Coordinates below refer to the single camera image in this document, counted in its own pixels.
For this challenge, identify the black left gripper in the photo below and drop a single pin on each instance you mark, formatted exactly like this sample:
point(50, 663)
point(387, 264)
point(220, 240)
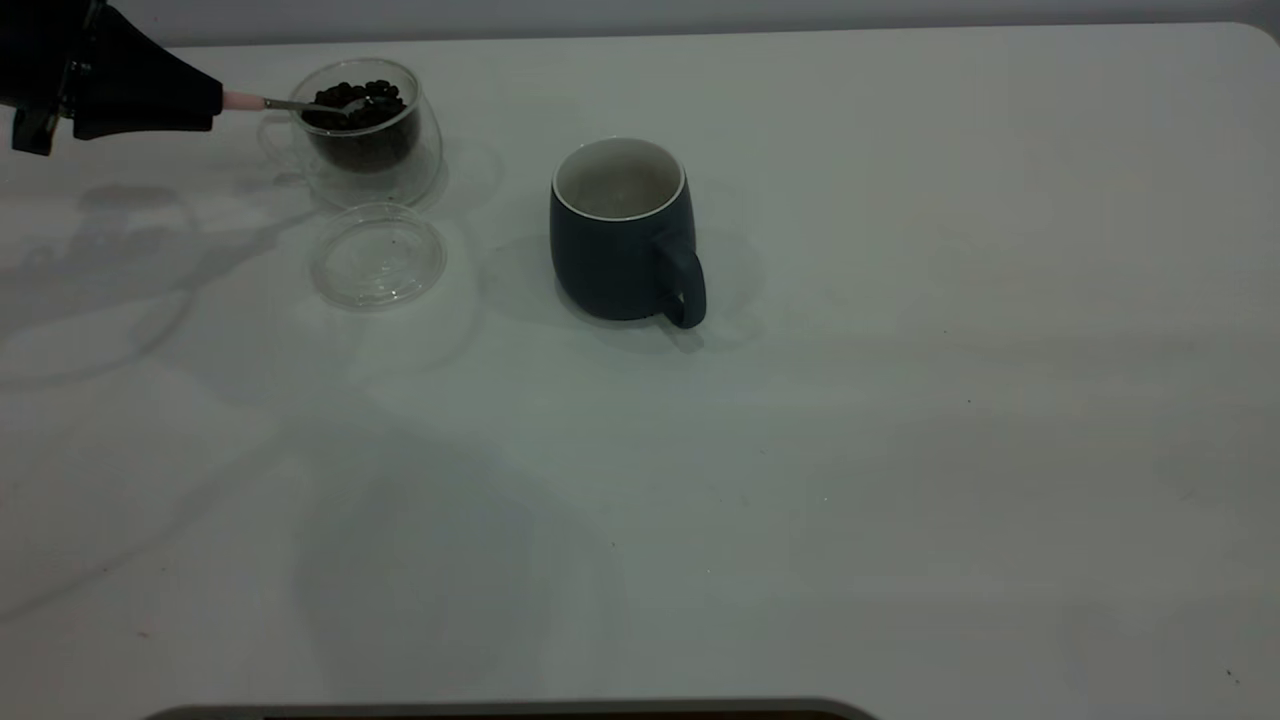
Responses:
point(40, 55)

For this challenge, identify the dark grey ceramic mug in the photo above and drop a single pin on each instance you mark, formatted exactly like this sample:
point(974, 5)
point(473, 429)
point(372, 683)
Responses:
point(610, 270)

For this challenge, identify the clear glass saucer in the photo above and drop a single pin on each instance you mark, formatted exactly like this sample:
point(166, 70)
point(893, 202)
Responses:
point(380, 265)

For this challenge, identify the clear double wall glass cup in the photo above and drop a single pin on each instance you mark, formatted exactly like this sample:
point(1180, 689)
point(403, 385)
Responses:
point(385, 180)

